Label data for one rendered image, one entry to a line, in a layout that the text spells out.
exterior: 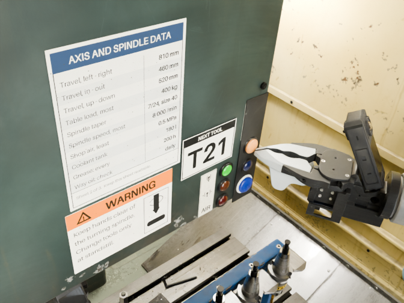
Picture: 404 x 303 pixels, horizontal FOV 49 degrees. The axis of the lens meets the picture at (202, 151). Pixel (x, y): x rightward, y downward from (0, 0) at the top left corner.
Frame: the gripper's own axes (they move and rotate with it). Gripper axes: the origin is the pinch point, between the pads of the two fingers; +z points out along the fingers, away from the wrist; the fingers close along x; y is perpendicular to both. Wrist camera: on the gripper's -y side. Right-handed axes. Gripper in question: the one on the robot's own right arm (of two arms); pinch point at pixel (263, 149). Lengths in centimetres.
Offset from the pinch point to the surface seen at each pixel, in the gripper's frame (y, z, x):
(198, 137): -5.8, 7.7, -9.1
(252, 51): -16.3, 3.6, -1.7
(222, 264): 83, 12, 42
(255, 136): -1.4, 1.8, 1.1
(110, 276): 111, 57, 41
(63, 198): -5.4, 17.6, -26.0
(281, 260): 46, -7, 20
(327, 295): 93, -26, 52
